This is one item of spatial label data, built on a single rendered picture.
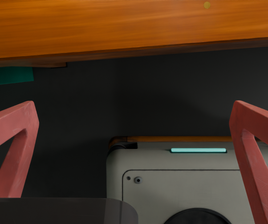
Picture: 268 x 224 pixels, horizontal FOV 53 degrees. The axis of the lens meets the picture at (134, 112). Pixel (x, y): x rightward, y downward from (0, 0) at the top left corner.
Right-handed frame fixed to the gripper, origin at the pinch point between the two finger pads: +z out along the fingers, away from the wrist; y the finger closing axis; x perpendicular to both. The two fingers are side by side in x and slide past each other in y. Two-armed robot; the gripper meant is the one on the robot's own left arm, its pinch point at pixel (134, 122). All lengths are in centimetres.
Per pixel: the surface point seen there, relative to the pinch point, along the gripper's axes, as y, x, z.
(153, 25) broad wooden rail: -2.4, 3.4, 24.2
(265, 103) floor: -55, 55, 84
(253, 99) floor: -50, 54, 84
